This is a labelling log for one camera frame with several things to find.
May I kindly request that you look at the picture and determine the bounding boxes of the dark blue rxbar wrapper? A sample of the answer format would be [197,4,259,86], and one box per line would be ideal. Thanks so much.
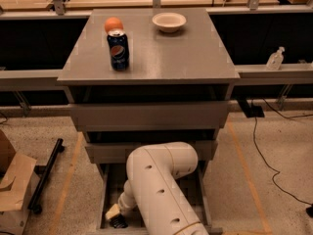
[110,214,128,228]

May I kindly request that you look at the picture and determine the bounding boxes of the white bowl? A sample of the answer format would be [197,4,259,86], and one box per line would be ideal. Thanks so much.
[153,13,187,33]

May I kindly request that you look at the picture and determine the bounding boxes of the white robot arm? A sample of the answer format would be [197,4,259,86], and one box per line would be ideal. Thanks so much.
[105,142,208,235]

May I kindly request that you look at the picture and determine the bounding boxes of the grey middle drawer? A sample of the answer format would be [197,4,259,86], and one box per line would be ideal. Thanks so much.
[85,140,218,164]

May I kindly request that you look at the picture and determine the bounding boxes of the brown cardboard box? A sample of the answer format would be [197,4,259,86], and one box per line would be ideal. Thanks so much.
[0,131,38,235]

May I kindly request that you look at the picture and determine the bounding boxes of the grey open bottom drawer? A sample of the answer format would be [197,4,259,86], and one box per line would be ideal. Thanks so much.
[86,164,223,235]

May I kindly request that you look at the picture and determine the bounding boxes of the orange fruit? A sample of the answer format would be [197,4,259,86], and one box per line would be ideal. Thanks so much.
[104,17,123,33]

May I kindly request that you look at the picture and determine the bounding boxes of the clear sanitizer bottle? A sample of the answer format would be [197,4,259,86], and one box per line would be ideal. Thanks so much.
[266,46,285,71]

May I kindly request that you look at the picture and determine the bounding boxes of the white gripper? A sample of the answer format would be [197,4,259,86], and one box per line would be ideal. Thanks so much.
[105,180,137,220]

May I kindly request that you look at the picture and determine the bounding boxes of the grey drawer cabinet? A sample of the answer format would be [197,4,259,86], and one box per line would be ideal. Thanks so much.
[58,8,239,235]

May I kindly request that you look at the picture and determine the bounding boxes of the blue pepsi can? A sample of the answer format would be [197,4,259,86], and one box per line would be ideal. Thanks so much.
[107,28,129,71]

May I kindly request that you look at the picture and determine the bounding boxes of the grey top drawer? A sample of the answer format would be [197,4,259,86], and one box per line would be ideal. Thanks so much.
[70,101,228,131]

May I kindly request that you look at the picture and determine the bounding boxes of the black metal bar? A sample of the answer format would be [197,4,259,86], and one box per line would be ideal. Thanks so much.
[27,138,65,214]

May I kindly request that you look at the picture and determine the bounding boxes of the black floor cable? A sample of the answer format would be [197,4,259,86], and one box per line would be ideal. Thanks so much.
[250,98,313,219]

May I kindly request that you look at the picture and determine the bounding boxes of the grey metal rail frame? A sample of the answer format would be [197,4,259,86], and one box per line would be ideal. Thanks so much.
[0,6,312,90]

